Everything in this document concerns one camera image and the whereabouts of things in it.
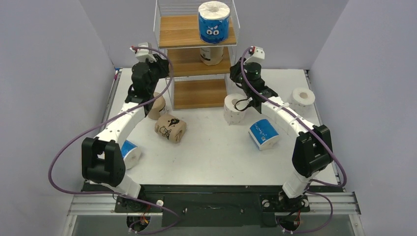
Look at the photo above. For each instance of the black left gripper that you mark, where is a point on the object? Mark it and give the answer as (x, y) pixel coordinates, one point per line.
(162, 65)

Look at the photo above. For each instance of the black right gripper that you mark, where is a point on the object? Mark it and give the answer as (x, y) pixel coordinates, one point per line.
(235, 74)

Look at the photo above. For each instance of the white wire wooden shelf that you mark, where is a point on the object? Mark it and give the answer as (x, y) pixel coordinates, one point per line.
(196, 84)

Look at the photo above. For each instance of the brown paper roll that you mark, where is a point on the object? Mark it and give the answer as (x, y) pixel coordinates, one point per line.
(211, 55)

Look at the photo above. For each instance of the white dotted roll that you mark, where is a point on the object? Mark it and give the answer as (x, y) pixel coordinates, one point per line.
(233, 108)

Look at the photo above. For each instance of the blue white roll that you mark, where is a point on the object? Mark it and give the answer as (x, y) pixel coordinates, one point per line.
(213, 21)
(263, 134)

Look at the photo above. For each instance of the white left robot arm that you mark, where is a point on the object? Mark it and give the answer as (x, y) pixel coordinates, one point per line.
(102, 160)

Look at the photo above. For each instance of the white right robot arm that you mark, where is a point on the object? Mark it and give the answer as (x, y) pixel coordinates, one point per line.
(312, 143)

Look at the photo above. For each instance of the brown roll back left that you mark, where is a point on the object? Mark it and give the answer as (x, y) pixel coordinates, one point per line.
(158, 108)

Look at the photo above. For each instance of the brown cartoon printed roll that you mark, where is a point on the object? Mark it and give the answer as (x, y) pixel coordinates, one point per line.
(170, 128)

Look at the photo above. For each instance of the blue roll left edge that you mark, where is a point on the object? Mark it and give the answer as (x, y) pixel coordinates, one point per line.
(131, 154)

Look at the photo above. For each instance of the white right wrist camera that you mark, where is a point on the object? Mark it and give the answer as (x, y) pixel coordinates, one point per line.
(256, 54)

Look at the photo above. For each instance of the white roll near right wall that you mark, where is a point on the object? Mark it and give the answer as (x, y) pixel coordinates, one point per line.
(301, 100)

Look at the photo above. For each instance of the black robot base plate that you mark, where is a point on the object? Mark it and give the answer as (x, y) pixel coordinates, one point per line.
(208, 206)

